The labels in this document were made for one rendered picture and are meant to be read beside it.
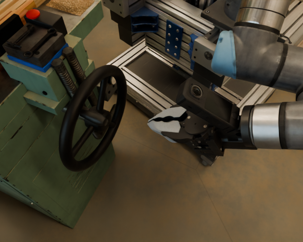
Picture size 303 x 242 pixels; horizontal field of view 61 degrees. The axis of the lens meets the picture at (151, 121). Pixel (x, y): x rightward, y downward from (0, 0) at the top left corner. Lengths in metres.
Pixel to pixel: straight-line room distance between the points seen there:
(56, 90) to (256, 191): 1.20
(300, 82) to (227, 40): 0.13
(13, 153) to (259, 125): 0.61
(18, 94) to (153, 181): 0.95
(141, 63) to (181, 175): 0.72
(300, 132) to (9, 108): 0.60
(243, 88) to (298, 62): 1.15
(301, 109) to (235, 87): 1.19
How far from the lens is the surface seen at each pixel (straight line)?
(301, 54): 0.48
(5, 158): 0.76
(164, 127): 0.50
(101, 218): 1.43
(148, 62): 1.66
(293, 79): 0.47
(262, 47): 0.46
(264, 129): 0.43
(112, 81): 0.97
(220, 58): 0.46
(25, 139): 0.79
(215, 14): 0.99
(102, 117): 0.55
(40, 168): 0.91
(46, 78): 0.60
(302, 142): 0.43
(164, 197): 1.43
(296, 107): 0.43
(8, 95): 0.69
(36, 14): 0.66
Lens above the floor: 1.37
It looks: 57 degrees down
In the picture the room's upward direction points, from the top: straight up
